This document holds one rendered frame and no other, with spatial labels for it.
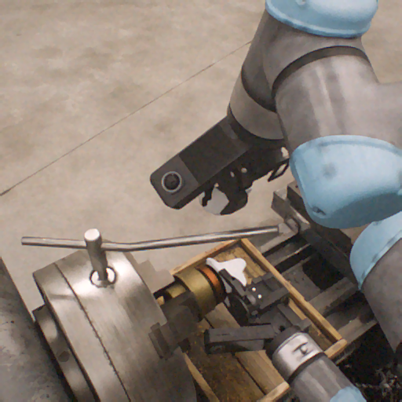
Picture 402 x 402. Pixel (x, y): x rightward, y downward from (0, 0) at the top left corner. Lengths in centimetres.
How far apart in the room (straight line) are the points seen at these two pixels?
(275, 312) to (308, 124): 52
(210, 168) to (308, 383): 39
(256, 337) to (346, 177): 50
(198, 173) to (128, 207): 200
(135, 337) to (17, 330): 15
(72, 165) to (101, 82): 89
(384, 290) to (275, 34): 27
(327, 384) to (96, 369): 33
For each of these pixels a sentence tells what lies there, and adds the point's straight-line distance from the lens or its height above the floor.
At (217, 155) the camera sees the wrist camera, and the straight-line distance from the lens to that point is 48.
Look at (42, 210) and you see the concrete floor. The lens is 256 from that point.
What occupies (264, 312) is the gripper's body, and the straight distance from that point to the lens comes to 79.
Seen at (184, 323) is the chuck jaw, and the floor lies 118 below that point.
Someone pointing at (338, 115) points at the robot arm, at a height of 160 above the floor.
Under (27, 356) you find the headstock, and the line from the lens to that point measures 63.
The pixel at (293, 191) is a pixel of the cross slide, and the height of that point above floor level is 97.
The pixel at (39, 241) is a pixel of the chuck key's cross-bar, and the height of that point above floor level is 130.
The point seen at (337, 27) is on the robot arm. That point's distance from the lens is 35.
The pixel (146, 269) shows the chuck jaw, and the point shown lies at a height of 111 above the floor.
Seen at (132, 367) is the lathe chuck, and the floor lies 119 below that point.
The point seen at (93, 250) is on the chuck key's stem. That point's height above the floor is 130.
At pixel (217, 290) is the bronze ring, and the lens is 80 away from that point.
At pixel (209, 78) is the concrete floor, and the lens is 345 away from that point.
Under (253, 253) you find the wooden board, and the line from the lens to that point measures 111.
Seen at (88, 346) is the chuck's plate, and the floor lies 122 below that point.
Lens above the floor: 177
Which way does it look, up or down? 46 degrees down
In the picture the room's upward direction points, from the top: straight up
